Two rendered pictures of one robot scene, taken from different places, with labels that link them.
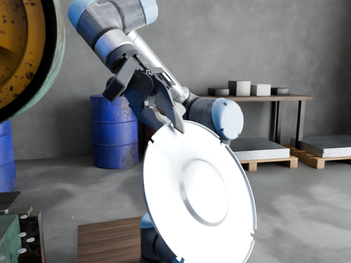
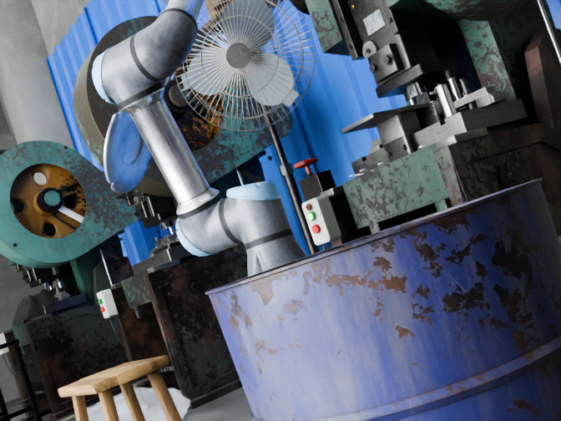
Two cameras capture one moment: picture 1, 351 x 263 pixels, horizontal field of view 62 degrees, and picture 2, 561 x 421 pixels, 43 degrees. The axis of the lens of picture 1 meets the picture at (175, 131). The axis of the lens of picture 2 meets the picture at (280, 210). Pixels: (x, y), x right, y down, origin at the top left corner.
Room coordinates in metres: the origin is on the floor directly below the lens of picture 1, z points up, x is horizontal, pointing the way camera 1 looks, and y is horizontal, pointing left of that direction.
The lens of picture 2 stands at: (2.42, -0.63, 0.49)
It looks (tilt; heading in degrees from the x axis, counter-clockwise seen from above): 4 degrees up; 154
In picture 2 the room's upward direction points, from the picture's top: 19 degrees counter-clockwise
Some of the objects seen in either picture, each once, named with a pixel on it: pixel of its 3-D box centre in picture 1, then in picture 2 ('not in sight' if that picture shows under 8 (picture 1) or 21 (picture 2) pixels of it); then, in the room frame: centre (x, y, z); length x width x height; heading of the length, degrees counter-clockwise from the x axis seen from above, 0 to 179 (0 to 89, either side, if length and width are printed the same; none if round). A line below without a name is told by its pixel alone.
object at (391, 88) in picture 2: not in sight; (416, 83); (0.75, 0.77, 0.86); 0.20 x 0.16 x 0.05; 12
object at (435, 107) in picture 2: not in sight; (425, 115); (0.76, 0.76, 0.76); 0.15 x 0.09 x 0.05; 12
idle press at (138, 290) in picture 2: not in sight; (223, 202); (-1.01, 0.77, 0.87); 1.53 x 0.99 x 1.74; 100
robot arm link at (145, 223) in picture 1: (158, 232); (255, 210); (0.92, 0.06, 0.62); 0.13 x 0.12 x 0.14; 37
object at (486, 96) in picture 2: not in sight; (470, 94); (0.92, 0.80, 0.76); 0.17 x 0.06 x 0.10; 12
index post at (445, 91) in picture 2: not in sight; (445, 99); (0.95, 0.68, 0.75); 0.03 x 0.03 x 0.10; 12
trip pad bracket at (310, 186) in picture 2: not in sight; (323, 201); (0.50, 0.48, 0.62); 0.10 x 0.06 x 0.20; 12
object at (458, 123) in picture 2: not in sight; (436, 140); (0.75, 0.77, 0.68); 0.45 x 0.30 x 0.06; 12
